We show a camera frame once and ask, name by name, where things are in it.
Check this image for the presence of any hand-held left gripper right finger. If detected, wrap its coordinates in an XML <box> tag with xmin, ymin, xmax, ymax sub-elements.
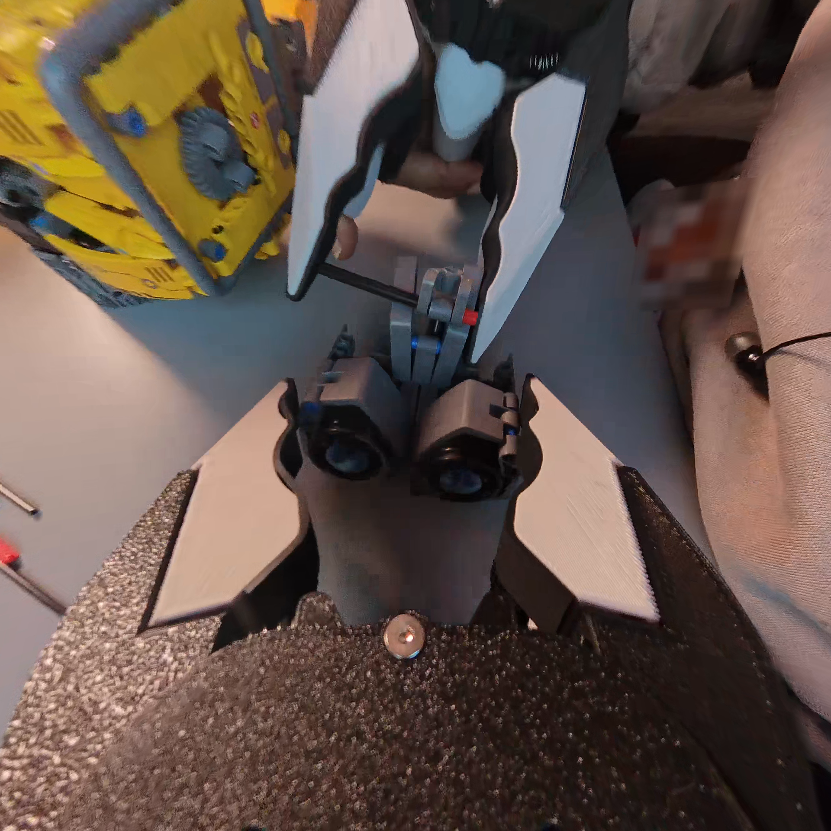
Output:
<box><xmin>509</xmin><ymin>375</ymin><xmax>662</xmax><ymax>624</ymax></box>

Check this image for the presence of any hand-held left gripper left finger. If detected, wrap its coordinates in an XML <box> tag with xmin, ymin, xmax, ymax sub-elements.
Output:
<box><xmin>138</xmin><ymin>380</ymin><xmax>314</xmax><ymax>629</ymax></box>

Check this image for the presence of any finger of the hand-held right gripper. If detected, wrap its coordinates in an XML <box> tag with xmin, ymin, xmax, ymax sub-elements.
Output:
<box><xmin>286</xmin><ymin>0</ymin><xmax>426</xmax><ymax>303</ymax></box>
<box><xmin>467</xmin><ymin>71</ymin><xmax>590</xmax><ymax>364</ymax></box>

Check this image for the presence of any grey brick engine assembly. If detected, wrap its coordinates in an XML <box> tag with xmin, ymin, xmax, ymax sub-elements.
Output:
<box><xmin>295</xmin><ymin>256</ymin><xmax>523</xmax><ymax>504</ymax></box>

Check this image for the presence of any black brick axle rod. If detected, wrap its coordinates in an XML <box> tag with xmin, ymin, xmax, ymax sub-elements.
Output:
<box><xmin>317</xmin><ymin>261</ymin><xmax>423</xmax><ymax>307</ymax></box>

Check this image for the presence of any yellow brick-built vehicle model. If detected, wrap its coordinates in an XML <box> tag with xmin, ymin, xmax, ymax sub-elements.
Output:
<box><xmin>0</xmin><ymin>0</ymin><xmax>312</xmax><ymax>309</ymax></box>

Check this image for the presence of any grey desk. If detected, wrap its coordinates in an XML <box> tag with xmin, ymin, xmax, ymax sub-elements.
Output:
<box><xmin>0</xmin><ymin>149</ymin><xmax>709</xmax><ymax>747</ymax></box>

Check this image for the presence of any person's right hand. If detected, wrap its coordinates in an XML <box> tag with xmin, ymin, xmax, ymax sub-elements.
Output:
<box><xmin>331</xmin><ymin>152</ymin><xmax>484</xmax><ymax>262</ymax></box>

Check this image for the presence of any long plain black axle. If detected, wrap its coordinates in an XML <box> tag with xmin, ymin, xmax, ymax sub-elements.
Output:
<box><xmin>0</xmin><ymin>479</ymin><xmax>41</xmax><ymax>518</ymax></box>

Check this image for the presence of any black axle with red bush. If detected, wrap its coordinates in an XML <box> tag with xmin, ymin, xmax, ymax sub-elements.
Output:
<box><xmin>0</xmin><ymin>534</ymin><xmax>68</xmax><ymax>616</ymax></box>

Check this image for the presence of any black cord with toggle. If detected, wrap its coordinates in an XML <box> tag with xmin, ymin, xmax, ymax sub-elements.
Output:
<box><xmin>724</xmin><ymin>331</ymin><xmax>831</xmax><ymax>398</ymax></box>

